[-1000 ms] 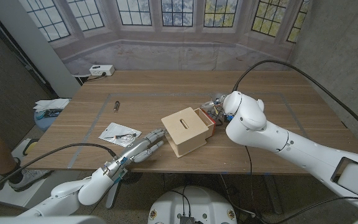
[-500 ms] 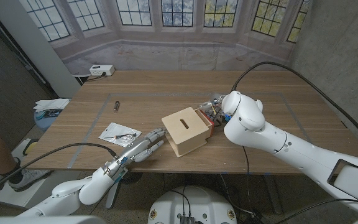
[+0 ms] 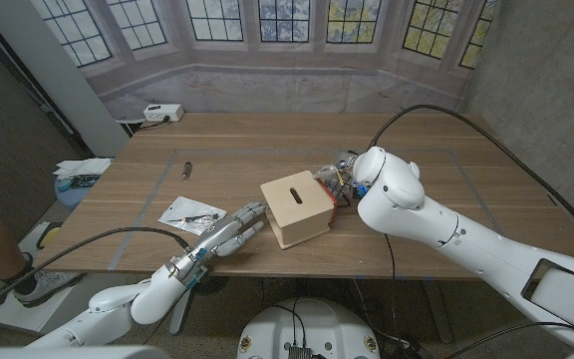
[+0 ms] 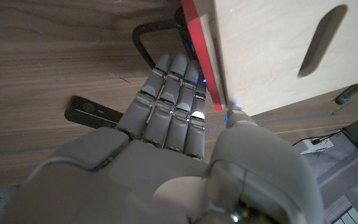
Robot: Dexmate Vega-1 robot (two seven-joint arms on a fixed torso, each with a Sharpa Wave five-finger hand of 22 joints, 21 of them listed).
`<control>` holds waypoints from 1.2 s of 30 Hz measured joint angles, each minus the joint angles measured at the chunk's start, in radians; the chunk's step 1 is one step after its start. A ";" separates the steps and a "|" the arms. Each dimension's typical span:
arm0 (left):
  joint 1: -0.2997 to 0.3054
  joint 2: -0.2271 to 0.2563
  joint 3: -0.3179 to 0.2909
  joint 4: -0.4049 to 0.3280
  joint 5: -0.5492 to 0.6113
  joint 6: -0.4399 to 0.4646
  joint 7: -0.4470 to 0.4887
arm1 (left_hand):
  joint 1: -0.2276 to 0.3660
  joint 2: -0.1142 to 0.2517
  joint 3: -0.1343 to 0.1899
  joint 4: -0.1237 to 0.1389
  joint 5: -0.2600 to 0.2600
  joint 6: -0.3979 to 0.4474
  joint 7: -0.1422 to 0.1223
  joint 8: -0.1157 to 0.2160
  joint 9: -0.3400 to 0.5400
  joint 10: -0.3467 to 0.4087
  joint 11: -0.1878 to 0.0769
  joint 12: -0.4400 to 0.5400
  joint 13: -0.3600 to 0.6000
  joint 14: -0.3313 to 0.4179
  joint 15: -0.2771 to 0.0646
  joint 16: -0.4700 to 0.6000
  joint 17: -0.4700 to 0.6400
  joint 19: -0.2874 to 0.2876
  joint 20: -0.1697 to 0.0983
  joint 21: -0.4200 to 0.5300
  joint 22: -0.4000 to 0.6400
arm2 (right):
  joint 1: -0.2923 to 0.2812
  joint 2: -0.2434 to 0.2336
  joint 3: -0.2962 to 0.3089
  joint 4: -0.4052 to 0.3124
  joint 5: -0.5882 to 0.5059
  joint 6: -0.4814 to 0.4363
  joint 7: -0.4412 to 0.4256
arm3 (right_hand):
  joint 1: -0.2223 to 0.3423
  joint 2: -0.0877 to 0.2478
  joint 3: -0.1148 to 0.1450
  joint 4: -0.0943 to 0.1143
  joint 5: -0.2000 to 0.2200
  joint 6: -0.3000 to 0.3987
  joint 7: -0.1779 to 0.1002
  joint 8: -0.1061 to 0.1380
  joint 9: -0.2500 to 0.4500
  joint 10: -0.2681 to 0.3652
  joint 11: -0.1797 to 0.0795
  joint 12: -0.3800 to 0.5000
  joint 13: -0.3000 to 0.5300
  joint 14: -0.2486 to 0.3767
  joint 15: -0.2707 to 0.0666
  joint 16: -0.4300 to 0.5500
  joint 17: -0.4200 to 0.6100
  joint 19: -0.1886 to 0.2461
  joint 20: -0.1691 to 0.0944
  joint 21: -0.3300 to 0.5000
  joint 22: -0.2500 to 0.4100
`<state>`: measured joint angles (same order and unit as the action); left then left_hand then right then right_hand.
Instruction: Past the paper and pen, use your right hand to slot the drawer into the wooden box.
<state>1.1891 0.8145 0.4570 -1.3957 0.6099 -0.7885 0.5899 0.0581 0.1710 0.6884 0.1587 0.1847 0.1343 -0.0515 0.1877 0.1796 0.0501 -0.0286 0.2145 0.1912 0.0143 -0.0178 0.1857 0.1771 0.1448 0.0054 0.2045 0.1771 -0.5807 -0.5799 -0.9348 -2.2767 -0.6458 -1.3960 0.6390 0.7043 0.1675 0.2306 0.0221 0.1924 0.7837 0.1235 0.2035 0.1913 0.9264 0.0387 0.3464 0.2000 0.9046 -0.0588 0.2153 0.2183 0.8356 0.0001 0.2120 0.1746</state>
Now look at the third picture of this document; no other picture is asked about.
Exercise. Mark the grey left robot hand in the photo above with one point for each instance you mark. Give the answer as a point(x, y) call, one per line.
point(217, 239)

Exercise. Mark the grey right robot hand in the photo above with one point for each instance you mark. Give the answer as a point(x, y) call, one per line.
point(329, 173)

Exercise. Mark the wooden drawer with red front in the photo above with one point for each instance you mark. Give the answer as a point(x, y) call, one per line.
point(331, 200)

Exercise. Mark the wooden box with slot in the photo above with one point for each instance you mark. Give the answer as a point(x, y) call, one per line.
point(297, 214)

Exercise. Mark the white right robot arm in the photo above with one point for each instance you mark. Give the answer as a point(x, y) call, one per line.
point(466, 244)

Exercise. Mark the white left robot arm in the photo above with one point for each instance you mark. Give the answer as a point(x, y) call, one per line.
point(117, 309)

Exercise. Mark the small dark pen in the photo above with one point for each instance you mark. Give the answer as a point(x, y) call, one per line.
point(186, 169)

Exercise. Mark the black floor box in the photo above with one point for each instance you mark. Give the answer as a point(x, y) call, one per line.
point(409, 351)

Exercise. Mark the small screwdriver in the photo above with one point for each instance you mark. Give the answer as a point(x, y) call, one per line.
point(192, 218)

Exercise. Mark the black round floor base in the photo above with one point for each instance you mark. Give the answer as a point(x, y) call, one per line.
point(214, 286)

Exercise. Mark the grey table leg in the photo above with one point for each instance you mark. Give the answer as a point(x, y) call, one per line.
point(180, 325)
point(439, 314)

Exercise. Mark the printed window backdrop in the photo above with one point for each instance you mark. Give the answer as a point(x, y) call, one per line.
point(267, 90)

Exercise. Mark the white power strip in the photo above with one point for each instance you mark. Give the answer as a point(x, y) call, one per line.
point(163, 113)

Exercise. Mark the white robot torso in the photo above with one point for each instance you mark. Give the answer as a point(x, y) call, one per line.
point(337, 324)

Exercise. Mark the stack of white papers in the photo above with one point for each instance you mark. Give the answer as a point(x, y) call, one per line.
point(85, 166)

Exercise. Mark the blue round stool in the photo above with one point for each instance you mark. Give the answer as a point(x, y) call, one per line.
point(70, 197)

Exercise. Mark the yellow black floor pad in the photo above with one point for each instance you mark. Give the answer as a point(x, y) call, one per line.
point(50, 235)

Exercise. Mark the white floor board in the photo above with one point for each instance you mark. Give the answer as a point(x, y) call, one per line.
point(43, 311)

